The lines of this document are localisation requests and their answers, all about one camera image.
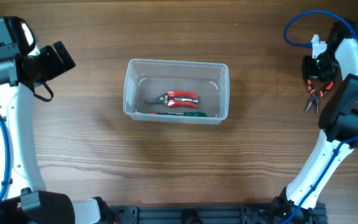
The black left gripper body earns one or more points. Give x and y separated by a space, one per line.
39 60

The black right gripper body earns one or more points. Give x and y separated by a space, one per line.
324 66

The orange black needle-nose pliers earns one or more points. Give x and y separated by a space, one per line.
316 96

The red handled snips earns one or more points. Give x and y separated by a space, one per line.
175 99

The green handled screwdriver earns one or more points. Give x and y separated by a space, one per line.
193 114

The red black screwdriver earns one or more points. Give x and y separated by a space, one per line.
158 113

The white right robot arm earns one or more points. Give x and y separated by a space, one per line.
338 123

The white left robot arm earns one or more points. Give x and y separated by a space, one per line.
23 195

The clear plastic container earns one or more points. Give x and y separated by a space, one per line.
146 78

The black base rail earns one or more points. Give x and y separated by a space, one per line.
243 214

